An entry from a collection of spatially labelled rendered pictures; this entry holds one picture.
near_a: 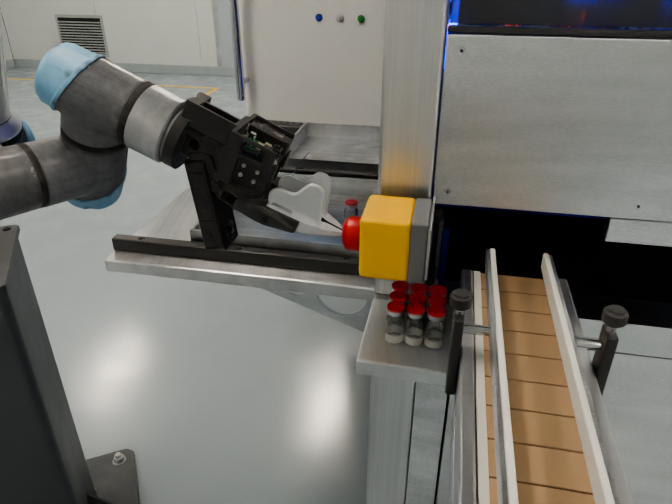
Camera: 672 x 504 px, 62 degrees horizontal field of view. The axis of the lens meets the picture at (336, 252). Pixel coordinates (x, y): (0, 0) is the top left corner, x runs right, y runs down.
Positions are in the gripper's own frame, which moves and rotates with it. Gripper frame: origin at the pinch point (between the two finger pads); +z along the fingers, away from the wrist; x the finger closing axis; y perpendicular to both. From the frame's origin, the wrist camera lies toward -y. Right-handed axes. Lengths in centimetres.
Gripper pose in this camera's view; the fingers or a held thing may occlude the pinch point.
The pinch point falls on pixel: (330, 232)
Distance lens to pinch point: 64.1
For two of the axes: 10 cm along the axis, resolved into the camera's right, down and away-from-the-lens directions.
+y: 4.2, -7.5, -5.1
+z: 8.9, 4.6, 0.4
